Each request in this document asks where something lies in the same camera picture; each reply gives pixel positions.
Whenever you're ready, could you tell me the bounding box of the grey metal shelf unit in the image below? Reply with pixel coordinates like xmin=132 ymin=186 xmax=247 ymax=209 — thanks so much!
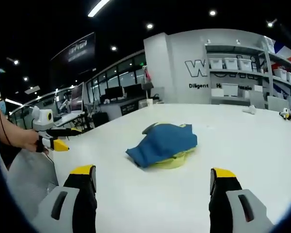
xmin=204 ymin=35 xmax=291 ymax=105

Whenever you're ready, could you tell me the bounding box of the red white blue flag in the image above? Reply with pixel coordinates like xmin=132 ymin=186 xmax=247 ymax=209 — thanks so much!
xmin=273 ymin=40 xmax=291 ymax=69

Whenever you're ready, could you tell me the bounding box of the person's left hand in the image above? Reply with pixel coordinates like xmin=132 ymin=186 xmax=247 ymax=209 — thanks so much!
xmin=20 ymin=130 xmax=49 ymax=154

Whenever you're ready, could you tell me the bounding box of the blue and yellow garment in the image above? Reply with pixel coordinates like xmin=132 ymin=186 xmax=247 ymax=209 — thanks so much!
xmin=125 ymin=122 xmax=198 ymax=170

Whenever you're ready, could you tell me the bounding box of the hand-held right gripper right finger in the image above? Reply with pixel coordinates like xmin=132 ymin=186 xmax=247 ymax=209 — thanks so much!
xmin=208 ymin=167 xmax=275 ymax=233

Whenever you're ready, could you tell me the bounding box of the black computer monitor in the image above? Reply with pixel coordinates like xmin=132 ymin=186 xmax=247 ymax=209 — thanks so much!
xmin=124 ymin=83 xmax=143 ymax=98
xmin=104 ymin=86 xmax=125 ymax=100

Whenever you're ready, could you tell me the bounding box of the long ceiling strip light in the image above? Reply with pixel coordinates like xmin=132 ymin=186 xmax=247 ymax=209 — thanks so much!
xmin=87 ymin=0 xmax=111 ymax=17

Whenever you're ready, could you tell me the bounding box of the large tilted display screen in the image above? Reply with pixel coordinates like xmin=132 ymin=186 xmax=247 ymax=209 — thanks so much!
xmin=69 ymin=82 xmax=85 ymax=113

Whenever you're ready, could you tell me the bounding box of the grey chair back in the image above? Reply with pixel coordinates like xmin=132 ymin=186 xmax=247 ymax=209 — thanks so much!
xmin=267 ymin=95 xmax=290 ymax=112
xmin=249 ymin=90 xmax=268 ymax=109

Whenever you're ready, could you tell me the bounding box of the dark hanging banner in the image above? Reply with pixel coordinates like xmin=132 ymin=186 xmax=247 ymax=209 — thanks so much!
xmin=49 ymin=32 xmax=97 ymax=76

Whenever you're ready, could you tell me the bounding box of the spare hand-held gripper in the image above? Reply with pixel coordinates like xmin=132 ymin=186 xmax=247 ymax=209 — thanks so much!
xmin=278 ymin=107 xmax=291 ymax=120

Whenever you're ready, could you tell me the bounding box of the grey textured sheet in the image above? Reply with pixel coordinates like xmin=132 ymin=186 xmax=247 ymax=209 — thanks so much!
xmin=6 ymin=147 xmax=59 ymax=220

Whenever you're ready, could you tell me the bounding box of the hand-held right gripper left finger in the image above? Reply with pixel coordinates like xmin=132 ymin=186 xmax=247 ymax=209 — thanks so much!
xmin=32 ymin=164 xmax=98 ymax=233

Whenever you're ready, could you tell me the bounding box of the pink hanging cloth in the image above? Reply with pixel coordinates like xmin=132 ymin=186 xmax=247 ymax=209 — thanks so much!
xmin=143 ymin=68 xmax=153 ymax=84

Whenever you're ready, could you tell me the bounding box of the thin black cable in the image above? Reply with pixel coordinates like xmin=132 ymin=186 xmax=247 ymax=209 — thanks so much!
xmin=0 ymin=106 xmax=13 ymax=147

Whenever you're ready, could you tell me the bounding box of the small white object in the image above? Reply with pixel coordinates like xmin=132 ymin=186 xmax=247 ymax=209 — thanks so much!
xmin=242 ymin=105 xmax=258 ymax=115

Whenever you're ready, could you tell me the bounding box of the row of white storage bins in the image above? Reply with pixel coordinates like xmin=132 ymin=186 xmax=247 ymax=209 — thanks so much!
xmin=208 ymin=57 xmax=291 ymax=84

